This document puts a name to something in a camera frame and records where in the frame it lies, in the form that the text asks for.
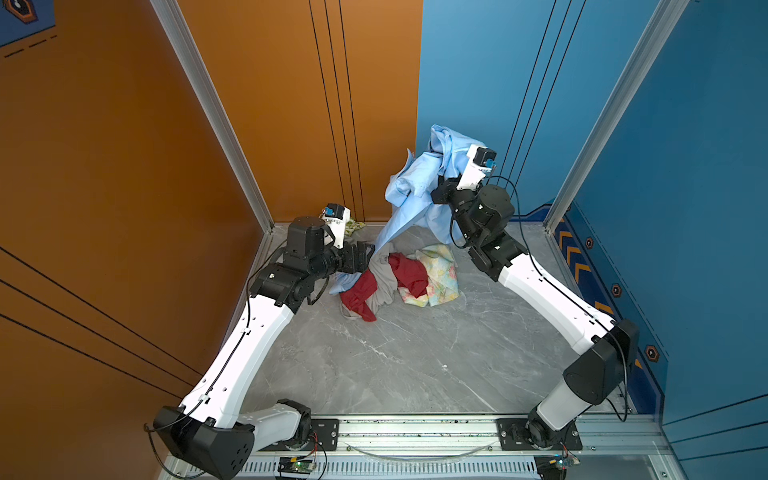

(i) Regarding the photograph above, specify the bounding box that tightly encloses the black mounting plate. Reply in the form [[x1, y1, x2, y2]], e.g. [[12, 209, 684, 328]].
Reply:
[[495, 417, 583, 451], [260, 418, 340, 453]]

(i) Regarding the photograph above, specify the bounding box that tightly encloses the yellow lemon print cloth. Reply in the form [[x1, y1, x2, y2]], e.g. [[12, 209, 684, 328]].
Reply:
[[344, 220, 366, 236]]

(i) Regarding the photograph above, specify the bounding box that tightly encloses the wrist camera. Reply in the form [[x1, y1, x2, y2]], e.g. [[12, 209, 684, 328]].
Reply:
[[457, 144, 497, 190], [321, 203, 351, 249]]

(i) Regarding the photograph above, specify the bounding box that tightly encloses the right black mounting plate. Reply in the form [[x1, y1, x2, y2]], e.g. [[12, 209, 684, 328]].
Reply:
[[495, 417, 583, 451]]

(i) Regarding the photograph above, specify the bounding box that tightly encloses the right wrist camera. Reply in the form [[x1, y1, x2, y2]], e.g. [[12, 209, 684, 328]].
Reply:
[[457, 144, 497, 190]]

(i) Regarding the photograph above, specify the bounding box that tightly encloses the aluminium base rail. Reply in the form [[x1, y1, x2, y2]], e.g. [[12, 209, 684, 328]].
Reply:
[[157, 413, 685, 480]]

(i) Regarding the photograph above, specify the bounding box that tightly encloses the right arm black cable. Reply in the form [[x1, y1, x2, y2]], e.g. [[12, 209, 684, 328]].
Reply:
[[449, 173, 630, 423]]

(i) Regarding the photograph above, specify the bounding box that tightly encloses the right green circuit board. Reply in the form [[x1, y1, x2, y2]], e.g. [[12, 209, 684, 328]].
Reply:
[[549, 455, 581, 471]]

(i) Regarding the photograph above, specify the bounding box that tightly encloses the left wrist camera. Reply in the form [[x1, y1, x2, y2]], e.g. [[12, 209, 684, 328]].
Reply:
[[321, 203, 351, 249]]

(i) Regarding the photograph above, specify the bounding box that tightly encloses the grey beige cloth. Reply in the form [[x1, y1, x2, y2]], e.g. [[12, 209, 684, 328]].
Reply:
[[339, 243, 398, 322]]

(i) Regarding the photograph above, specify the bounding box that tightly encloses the pastel floral cloth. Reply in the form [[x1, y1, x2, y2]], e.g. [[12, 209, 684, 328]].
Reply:
[[398, 244, 460, 307]]

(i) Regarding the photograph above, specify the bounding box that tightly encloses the dark red cloth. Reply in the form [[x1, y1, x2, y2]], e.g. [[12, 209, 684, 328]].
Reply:
[[340, 252, 430, 323]]

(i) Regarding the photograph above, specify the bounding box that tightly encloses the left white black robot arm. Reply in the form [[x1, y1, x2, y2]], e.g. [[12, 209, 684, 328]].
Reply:
[[144, 216, 375, 479]]

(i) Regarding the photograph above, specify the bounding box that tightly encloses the light blue shirt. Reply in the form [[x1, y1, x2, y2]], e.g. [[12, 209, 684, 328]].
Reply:
[[329, 124, 487, 295]]

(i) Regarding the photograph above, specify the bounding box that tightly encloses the left green circuit board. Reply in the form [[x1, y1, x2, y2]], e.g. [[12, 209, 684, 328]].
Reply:
[[275, 457, 320, 479]]

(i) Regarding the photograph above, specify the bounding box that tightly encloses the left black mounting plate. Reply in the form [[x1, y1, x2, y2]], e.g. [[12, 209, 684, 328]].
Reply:
[[260, 418, 340, 453]]

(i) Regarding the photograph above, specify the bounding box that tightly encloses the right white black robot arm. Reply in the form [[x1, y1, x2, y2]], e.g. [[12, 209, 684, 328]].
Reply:
[[431, 177, 639, 449]]

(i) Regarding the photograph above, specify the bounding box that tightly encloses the green circuit board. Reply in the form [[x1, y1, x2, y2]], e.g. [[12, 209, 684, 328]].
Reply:
[[549, 455, 581, 471], [275, 457, 320, 479]]

